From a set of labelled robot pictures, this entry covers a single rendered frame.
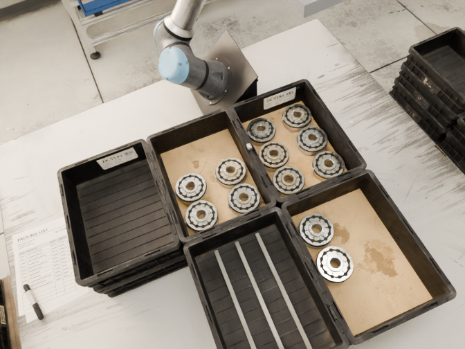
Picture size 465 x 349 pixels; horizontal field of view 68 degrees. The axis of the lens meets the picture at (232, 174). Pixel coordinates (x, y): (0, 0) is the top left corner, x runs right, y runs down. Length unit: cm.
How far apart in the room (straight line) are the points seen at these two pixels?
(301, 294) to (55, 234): 89
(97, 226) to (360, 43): 229
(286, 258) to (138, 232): 47
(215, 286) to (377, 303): 45
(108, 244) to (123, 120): 60
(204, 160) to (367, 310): 68
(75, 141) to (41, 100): 137
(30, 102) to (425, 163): 257
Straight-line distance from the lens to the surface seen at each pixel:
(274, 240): 109
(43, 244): 144
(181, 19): 133
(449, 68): 214
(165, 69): 130
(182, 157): 124
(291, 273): 107
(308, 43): 177
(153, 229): 115
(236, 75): 135
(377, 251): 113
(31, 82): 311
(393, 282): 112
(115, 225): 120
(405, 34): 306
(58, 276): 137
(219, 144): 125
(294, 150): 123
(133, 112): 159
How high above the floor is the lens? 186
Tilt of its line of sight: 61 degrees down
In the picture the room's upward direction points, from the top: 9 degrees counter-clockwise
